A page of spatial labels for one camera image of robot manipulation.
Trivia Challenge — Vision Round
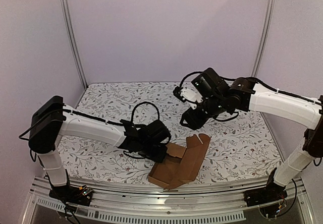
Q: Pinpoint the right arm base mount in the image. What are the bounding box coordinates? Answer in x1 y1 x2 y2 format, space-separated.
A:
243 186 287 207

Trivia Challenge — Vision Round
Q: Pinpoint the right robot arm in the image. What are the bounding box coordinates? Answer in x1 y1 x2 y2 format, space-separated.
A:
173 68 322 202

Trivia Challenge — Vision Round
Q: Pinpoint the floral patterned table mat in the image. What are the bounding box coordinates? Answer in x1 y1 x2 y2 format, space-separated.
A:
58 82 282 184

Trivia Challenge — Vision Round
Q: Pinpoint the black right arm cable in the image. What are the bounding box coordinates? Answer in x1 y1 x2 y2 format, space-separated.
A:
179 71 318 101

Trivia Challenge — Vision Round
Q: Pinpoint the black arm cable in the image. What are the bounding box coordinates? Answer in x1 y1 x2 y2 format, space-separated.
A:
63 101 160 130
179 71 318 101

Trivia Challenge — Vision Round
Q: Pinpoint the small green circuit board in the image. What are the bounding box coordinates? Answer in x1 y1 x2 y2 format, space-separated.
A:
78 185 93 196

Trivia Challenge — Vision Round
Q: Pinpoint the aluminium front rail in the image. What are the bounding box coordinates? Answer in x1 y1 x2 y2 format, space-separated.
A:
21 176 312 224

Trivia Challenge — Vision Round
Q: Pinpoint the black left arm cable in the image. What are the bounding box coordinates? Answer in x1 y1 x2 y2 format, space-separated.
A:
63 101 160 130

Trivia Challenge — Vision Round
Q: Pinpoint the right aluminium frame post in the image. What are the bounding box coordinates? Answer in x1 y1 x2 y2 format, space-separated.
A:
251 0 275 77

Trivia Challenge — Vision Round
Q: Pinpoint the brown cardboard box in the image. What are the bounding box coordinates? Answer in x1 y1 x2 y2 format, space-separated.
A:
148 133 211 190

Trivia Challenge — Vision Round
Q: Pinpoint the left aluminium frame post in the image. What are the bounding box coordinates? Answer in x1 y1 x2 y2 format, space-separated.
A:
60 0 88 89

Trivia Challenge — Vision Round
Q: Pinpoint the aluminium frame post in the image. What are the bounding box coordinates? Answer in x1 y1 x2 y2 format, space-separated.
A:
60 0 88 89
251 0 275 77

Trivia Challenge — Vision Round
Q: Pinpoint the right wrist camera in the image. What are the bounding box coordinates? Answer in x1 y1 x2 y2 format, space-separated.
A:
173 86 203 109

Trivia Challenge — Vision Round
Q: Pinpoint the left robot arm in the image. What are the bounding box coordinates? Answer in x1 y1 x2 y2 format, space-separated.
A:
19 95 171 201

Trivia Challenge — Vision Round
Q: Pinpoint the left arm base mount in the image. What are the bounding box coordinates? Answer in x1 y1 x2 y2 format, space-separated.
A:
49 185 93 206

